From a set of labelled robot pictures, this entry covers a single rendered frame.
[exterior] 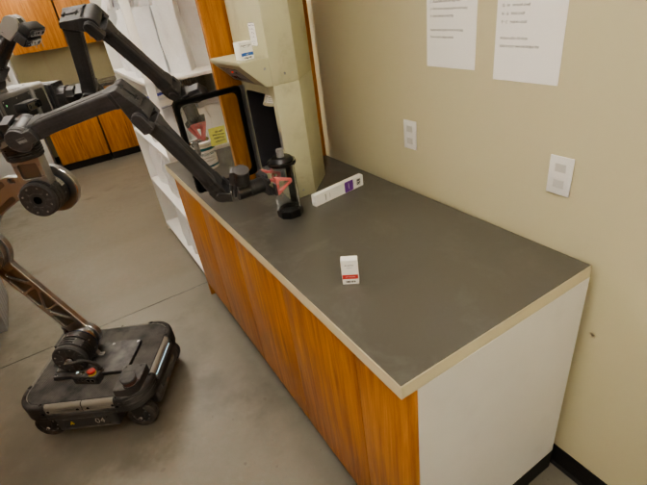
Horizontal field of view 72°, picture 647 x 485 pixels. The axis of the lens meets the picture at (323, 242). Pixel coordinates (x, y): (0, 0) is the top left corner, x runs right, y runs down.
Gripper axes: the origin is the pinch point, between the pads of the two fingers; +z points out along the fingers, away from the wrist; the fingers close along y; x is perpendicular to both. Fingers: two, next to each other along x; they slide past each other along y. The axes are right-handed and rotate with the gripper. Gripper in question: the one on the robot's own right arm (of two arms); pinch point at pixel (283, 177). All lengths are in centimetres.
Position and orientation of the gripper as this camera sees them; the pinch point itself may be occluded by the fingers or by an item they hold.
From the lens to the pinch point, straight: 171.0
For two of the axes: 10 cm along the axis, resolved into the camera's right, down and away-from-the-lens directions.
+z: 8.4, -3.6, 4.1
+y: -5.3, -3.7, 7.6
